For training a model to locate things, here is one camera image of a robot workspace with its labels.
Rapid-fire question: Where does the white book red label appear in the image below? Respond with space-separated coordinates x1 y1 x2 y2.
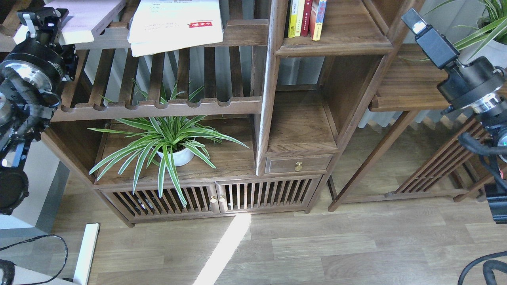
127 0 223 57

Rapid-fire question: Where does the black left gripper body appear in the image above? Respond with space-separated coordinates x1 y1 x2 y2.
1 38 78 92

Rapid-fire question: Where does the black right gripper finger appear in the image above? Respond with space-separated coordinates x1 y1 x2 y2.
401 9 430 40

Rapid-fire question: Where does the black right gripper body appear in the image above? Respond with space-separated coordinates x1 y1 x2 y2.
415 28 507 115

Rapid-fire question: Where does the dark red book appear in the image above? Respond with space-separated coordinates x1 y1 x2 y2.
299 0 313 37

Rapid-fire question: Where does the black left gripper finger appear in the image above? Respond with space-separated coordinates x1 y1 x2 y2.
17 7 69 40

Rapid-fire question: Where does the dark wooden bookshelf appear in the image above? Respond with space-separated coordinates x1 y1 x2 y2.
0 0 424 228

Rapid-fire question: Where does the white book with barcode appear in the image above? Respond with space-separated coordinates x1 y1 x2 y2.
13 0 126 45

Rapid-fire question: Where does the light yellow book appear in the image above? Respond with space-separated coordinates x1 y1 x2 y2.
295 0 305 36

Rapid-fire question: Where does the white plant pot on shelf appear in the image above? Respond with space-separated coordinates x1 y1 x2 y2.
157 147 195 167

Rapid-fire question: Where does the white plant pot at right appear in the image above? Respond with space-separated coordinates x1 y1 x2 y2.
454 38 507 68

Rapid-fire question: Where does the white table leg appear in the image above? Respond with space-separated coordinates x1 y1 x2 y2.
73 222 100 285

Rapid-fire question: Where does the spider plant on shelf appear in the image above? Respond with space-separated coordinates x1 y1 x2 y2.
88 78 250 207

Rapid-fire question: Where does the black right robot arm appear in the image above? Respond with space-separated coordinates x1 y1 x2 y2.
402 8 506 224

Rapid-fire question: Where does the red book with globe cover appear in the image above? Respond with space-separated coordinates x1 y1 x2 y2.
309 0 327 41

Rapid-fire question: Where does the spider plant at right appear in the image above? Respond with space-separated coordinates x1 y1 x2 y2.
423 0 506 47

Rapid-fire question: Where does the dark wooden side shelf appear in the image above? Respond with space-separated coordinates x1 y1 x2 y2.
328 44 493 211

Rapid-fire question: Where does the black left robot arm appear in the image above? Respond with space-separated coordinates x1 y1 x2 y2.
0 7 78 215

